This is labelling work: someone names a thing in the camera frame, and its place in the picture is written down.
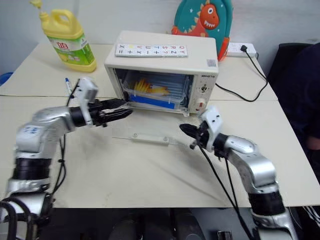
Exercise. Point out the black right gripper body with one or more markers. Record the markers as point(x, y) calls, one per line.
point(203, 138)

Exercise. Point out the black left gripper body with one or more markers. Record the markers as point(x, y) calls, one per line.
point(98, 115)

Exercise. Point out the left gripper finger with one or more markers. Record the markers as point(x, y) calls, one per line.
point(113, 103)
point(117, 114)

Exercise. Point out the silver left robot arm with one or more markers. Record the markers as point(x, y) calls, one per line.
point(47, 117)

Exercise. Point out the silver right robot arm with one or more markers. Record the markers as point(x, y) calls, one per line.
point(260, 165)

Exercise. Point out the white red oven timer knob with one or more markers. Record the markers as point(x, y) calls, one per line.
point(200, 103)

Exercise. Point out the yellow food pieces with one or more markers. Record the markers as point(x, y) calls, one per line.
point(143, 86)

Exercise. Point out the glass toaster oven door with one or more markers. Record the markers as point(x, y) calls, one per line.
point(150, 138)

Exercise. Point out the cream toaster oven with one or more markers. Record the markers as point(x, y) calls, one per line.
point(162, 65)

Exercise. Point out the bystander bare hand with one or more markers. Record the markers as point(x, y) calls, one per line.
point(314, 143)

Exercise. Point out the blue white marker pen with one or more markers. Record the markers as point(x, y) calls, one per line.
point(67, 86)

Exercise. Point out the letter and symbol card strip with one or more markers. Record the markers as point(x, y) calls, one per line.
point(151, 50)

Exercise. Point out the grey square sticker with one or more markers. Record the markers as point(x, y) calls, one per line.
point(211, 62)

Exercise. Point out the yellow detergent bottle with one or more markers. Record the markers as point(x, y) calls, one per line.
point(70, 42)

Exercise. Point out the dark rounded shape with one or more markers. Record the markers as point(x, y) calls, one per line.
point(126, 230)
point(190, 225)

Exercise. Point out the white power strip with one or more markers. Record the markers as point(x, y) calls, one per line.
point(233, 49)

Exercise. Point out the blue round object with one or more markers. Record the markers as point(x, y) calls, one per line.
point(5, 78)

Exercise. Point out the black chair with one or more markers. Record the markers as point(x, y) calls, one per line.
point(282, 75)

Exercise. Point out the teal dinosaur backpack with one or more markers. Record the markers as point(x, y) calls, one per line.
point(202, 17)

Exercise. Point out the person in dark clothing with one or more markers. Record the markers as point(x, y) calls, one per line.
point(312, 87)

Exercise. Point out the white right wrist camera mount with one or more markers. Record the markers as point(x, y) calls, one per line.
point(213, 121)

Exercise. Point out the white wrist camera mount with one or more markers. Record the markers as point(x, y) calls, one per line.
point(87, 87)
point(213, 121)

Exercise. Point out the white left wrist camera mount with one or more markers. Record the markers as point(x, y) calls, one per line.
point(87, 87)

